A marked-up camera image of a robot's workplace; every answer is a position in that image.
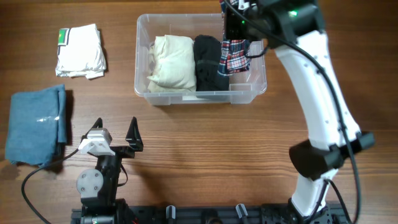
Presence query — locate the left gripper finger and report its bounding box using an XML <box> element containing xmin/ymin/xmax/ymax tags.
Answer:
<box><xmin>81</xmin><ymin>118</ymin><xmax>103</xmax><ymax>139</ymax></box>
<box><xmin>125</xmin><ymin>117</ymin><xmax>144</xmax><ymax>152</ymax></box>

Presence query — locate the plaid shirt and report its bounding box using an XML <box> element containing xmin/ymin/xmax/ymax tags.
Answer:
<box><xmin>218</xmin><ymin>29</ymin><xmax>251</xmax><ymax>76</ymax></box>

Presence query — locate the black garment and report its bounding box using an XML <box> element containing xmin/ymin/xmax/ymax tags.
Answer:
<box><xmin>193</xmin><ymin>35</ymin><xmax>229</xmax><ymax>91</ymax></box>

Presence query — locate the blue towel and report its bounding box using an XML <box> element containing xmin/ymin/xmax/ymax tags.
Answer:
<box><xmin>5</xmin><ymin>84</ymin><xmax>67</xmax><ymax>166</ymax></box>

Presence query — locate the cream cloth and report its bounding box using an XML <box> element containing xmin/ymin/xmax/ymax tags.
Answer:
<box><xmin>147</xmin><ymin>35</ymin><xmax>197</xmax><ymax>93</ymax></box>

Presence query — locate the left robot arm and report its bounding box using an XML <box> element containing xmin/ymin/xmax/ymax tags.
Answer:
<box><xmin>71</xmin><ymin>117</ymin><xmax>144</xmax><ymax>224</ymax></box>

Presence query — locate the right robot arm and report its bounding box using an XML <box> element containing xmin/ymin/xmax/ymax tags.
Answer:
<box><xmin>224</xmin><ymin>0</ymin><xmax>375</xmax><ymax>223</ymax></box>

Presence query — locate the clear plastic storage bin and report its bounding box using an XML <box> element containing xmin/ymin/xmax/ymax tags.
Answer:
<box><xmin>134</xmin><ymin>14</ymin><xmax>267</xmax><ymax>106</ymax></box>

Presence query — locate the white folded garment green tag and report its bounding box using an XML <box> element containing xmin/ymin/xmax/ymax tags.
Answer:
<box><xmin>55</xmin><ymin>24</ymin><xmax>106</xmax><ymax>80</ymax></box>

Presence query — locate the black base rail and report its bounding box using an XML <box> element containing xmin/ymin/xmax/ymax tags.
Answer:
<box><xmin>71</xmin><ymin>203</ymin><xmax>348</xmax><ymax>224</ymax></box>

